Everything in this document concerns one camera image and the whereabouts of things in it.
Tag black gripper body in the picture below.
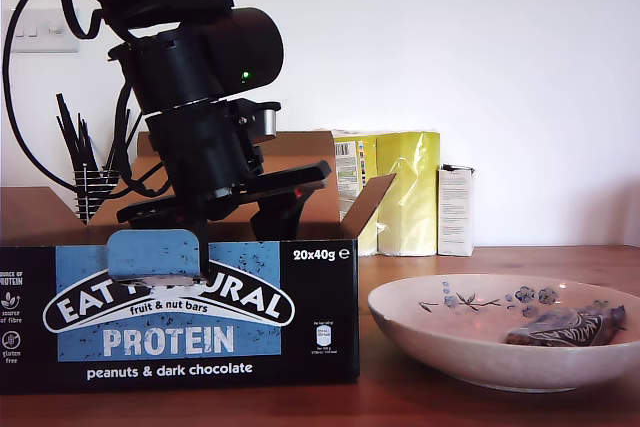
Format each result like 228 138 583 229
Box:
116 99 334 227

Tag black blue snackbar carton box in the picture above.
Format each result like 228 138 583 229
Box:
0 130 399 396

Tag blue black snackbar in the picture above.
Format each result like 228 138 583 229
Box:
503 304 628 348

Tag small white carton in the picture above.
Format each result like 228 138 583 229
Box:
436 163 477 257

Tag white plate blue flowers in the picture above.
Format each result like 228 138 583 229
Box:
367 274 640 393

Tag black stick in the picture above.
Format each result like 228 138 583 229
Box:
77 111 100 171
56 93 94 172
113 111 144 172
56 115 86 177

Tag yellow paper towel pack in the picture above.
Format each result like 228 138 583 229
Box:
332 129 442 258

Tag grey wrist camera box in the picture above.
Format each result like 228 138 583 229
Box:
230 96 281 144

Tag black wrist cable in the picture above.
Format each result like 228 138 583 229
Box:
113 84 174 196

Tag black wire holder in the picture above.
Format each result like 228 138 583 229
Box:
74 166 124 226

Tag short black cable loop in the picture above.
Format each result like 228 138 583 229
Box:
58 0 109 41

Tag white light switch plate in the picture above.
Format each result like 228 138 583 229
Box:
9 8 80 54

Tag long black cable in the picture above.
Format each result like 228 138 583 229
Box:
2 0 174 198

